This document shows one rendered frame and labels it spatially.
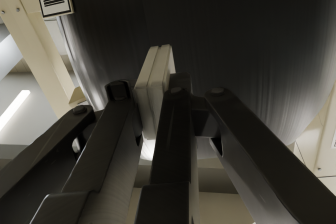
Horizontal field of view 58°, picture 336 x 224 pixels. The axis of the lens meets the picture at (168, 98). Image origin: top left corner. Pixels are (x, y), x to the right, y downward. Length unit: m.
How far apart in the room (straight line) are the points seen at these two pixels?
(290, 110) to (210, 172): 2.55
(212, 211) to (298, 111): 2.73
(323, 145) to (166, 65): 0.61
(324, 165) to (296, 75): 0.51
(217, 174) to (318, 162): 2.14
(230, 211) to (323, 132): 2.39
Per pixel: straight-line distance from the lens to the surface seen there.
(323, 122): 0.70
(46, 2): 0.32
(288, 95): 0.33
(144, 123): 0.15
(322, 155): 0.78
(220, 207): 3.07
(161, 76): 0.15
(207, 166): 2.83
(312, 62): 0.32
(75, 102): 1.17
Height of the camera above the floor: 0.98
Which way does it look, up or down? 40 degrees up
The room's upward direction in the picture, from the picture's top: 167 degrees clockwise
